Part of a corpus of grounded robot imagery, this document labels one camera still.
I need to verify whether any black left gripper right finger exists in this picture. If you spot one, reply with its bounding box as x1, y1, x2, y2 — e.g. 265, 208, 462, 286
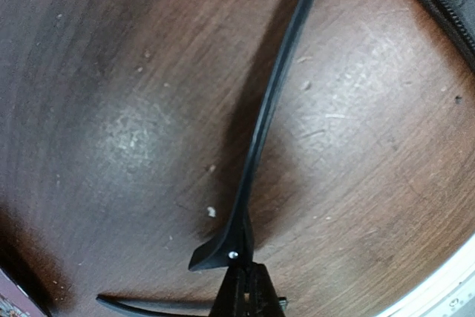
249, 264, 285, 317

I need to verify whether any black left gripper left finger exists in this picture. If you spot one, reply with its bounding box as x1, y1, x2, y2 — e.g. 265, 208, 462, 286
209, 266, 249, 317

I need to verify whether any black hair clip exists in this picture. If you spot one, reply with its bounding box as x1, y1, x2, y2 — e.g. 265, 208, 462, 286
96, 295, 214, 316
189, 0, 314, 271

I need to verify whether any red floral plate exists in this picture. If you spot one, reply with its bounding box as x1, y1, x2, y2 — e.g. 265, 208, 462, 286
0, 269, 50, 317

